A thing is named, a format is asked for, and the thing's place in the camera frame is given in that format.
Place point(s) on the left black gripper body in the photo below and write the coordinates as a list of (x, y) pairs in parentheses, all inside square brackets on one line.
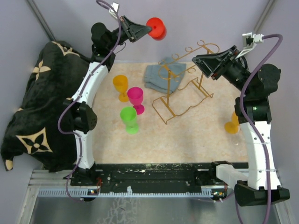
[(125, 25)]

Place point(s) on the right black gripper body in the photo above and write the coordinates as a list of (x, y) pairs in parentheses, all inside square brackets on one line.
[(233, 72)]

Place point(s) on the red plastic wine glass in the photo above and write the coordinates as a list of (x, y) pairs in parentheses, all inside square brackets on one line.
[(158, 29)]

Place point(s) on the orange plastic wine glass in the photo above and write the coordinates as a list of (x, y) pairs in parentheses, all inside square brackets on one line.
[(232, 127)]

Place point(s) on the clear glass wine glass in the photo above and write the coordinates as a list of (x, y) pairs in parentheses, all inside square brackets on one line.
[(236, 140)]

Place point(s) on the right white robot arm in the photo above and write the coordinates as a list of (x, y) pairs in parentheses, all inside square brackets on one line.
[(261, 185)]

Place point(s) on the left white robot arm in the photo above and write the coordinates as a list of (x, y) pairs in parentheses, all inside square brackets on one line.
[(88, 98)]

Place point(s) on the yellow plastic wine glass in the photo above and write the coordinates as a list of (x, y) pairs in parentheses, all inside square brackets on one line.
[(120, 83)]

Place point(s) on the pink plastic wine glass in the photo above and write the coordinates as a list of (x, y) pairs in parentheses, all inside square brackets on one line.
[(135, 95)]

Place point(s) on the green plastic wine glass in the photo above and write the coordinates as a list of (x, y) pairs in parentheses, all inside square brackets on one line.
[(128, 116)]

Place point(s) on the folded light blue jeans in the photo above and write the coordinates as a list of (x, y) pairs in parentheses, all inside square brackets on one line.
[(156, 77)]

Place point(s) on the black floral blanket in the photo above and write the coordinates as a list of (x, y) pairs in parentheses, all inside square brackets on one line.
[(40, 127)]

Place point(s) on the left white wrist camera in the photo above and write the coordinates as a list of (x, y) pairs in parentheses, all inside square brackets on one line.
[(114, 9)]

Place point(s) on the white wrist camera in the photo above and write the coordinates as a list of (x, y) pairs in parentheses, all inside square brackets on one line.
[(250, 40), (114, 9)]

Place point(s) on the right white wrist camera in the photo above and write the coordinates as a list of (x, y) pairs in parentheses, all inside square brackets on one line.
[(250, 40)]

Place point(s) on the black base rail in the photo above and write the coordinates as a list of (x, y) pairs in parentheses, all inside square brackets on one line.
[(156, 178)]

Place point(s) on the grey cable duct strip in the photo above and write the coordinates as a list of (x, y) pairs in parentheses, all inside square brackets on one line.
[(206, 192)]

